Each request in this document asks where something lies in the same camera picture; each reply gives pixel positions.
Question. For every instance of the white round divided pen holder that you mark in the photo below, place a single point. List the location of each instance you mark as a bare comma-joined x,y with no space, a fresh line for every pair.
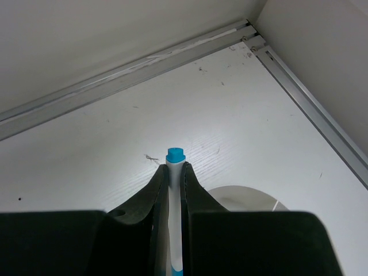
246,199

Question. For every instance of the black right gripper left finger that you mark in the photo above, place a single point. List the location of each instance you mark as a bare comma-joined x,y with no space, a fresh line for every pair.
131,239

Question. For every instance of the blue capped white marker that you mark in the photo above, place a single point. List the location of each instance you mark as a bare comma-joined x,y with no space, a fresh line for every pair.
175,159

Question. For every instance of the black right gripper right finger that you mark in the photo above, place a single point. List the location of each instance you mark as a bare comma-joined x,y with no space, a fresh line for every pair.
216,241

